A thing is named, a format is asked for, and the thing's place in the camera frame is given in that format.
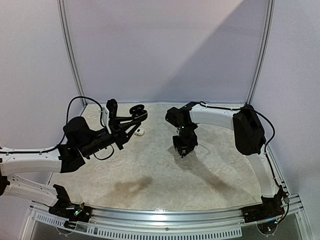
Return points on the aluminium frame post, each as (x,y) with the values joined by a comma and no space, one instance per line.
(262,49)
(61,5)

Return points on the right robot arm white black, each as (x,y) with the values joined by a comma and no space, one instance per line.
(249,136)

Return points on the left aluminium frame post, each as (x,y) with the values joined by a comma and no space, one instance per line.
(61,5)

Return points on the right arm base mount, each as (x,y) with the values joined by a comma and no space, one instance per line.
(268,214)

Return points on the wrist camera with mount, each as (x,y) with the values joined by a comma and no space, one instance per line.
(175,116)
(109,114)

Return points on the right aluminium frame post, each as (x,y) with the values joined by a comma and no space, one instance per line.
(262,49)

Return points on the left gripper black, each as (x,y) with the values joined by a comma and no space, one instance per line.
(119,129)

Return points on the black earbud charging case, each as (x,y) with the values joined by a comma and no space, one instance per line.
(138,113)

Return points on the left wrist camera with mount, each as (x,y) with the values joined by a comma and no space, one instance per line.
(109,114)

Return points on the aluminium front rail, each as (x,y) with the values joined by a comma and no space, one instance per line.
(122,224)

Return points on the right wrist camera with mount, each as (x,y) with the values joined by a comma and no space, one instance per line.
(175,116)

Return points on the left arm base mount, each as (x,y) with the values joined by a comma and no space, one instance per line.
(66,209)

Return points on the white earbud charging case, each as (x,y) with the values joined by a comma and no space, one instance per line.
(139,132)

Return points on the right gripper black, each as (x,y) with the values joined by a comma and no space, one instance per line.
(184,144)

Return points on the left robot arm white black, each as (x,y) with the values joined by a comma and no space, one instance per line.
(82,142)

